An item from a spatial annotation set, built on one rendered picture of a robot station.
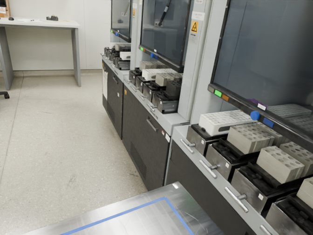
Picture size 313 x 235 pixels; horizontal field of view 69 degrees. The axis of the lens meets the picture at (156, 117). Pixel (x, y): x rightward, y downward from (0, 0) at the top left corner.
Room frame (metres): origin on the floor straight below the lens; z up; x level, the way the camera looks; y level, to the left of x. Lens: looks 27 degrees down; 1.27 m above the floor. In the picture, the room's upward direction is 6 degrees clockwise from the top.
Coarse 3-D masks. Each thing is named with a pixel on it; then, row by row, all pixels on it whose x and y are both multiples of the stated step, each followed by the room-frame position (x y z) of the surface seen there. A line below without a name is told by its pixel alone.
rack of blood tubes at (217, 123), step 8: (216, 112) 0.93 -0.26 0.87; (224, 112) 0.94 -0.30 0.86; (232, 112) 0.96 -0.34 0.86; (240, 112) 0.96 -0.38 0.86; (200, 120) 0.88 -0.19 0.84; (208, 120) 0.84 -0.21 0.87; (216, 120) 0.86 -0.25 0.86; (224, 120) 0.87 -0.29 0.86; (232, 120) 0.87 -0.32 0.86; (240, 120) 0.89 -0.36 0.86; (248, 120) 0.88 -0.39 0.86; (256, 120) 0.90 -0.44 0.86; (208, 128) 0.83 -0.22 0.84; (216, 128) 0.81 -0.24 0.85; (224, 128) 0.89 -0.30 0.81
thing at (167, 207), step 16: (160, 192) 0.46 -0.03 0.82; (176, 192) 0.47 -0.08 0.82; (112, 208) 0.39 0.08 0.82; (128, 208) 0.40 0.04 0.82; (144, 208) 0.40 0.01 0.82; (160, 208) 0.41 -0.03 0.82; (176, 208) 0.41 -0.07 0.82; (192, 208) 0.42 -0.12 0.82; (64, 224) 0.33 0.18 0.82; (80, 224) 0.34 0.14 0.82; (96, 224) 0.34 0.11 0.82; (112, 224) 0.35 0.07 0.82; (128, 224) 0.35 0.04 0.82; (144, 224) 0.36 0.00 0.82; (160, 224) 0.36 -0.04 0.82; (176, 224) 0.36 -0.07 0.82; (192, 224) 0.37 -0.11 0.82; (208, 224) 0.37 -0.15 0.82
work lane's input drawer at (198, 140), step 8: (192, 128) 0.87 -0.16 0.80; (200, 128) 0.85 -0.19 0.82; (192, 136) 0.85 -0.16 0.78; (200, 136) 0.80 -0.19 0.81; (208, 136) 0.79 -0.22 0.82; (216, 136) 0.80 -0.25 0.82; (224, 136) 0.82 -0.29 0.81; (184, 144) 0.82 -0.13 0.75; (192, 144) 0.82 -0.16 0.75; (200, 144) 0.79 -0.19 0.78; (208, 144) 0.78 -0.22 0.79; (192, 152) 0.77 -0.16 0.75; (200, 152) 0.78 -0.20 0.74
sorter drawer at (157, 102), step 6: (156, 96) 1.20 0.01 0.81; (162, 96) 1.18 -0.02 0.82; (156, 102) 1.19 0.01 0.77; (162, 102) 1.13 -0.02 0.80; (168, 102) 1.14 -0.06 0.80; (174, 102) 1.16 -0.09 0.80; (150, 108) 1.16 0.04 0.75; (156, 108) 1.19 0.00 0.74; (162, 108) 1.13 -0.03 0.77; (168, 108) 1.15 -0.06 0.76; (174, 108) 1.16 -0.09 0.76
